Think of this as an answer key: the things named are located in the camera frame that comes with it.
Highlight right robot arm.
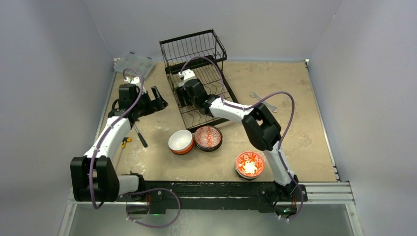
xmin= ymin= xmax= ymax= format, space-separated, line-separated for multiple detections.
xmin=176 ymin=79 xmax=303 ymax=200

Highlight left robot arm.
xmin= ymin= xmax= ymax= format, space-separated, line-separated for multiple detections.
xmin=70 ymin=84 xmax=168 ymax=203

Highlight clear plastic organizer box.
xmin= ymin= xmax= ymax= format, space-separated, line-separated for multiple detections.
xmin=113 ymin=52 xmax=156 ymax=79

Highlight yellow handled pliers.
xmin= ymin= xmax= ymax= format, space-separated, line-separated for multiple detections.
xmin=121 ymin=137 xmax=132 ymax=148

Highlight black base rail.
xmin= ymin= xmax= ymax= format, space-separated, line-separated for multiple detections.
xmin=118 ymin=180 xmax=308 ymax=215

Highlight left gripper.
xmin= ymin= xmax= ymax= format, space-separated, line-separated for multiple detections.
xmin=133 ymin=87 xmax=167 ymax=118

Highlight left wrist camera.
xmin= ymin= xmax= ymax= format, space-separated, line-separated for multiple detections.
xmin=124 ymin=76 xmax=147 ymax=93

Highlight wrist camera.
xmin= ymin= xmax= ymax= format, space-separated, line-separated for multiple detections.
xmin=178 ymin=69 xmax=197 ymax=87
xmin=124 ymin=76 xmax=147 ymax=93

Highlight black wire dish rack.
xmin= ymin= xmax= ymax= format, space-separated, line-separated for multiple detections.
xmin=159 ymin=29 xmax=238 ymax=132

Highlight red patterned black bowl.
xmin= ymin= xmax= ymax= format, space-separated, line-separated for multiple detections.
xmin=194 ymin=125 xmax=223 ymax=152

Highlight red floral bowl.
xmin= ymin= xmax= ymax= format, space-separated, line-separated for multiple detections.
xmin=235 ymin=151 xmax=265 ymax=180

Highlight small hammer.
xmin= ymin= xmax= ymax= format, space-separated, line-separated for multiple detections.
xmin=133 ymin=124 xmax=148 ymax=148

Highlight aluminium frame rail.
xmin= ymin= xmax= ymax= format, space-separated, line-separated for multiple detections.
xmin=59 ymin=182 xmax=363 ymax=236

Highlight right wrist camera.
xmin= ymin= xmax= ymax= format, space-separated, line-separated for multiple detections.
xmin=178 ymin=69 xmax=197 ymax=87

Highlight orange white bowl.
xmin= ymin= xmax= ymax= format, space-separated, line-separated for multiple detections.
xmin=168 ymin=130 xmax=194 ymax=155

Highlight silver wrench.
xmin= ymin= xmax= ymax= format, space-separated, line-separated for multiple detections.
xmin=249 ymin=91 xmax=278 ymax=113

